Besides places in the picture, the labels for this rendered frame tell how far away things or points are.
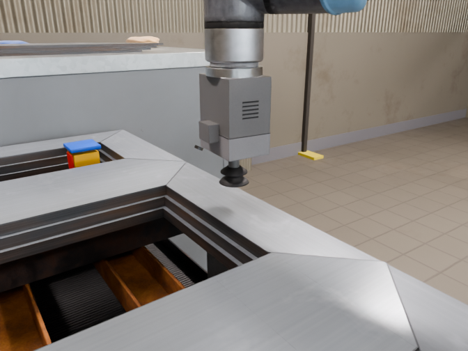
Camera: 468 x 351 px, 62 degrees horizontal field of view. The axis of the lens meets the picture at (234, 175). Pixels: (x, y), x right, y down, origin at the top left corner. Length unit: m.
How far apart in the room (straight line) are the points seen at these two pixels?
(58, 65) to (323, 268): 0.80
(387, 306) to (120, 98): 0.86
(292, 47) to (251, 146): 3.06
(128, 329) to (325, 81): 3.62
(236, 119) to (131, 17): 2.36
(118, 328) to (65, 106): 0.76
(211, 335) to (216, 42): 0.33
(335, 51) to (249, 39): 3.45
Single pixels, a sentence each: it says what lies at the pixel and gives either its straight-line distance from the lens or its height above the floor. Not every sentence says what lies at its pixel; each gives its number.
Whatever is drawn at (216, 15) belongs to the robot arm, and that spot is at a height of 1.12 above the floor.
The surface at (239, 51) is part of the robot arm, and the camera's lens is 0.49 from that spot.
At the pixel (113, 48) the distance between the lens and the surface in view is 1.20.
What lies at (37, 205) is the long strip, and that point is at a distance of 0.65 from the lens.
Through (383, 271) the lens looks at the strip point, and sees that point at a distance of 0.46.
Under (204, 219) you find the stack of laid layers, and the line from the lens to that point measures 0.57.
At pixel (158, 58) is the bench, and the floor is 1.04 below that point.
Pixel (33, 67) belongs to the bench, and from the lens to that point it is 1.03.
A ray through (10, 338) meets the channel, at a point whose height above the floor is 0.68.
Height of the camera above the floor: 1.11
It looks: 20 degrees down
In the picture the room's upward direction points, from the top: straight up
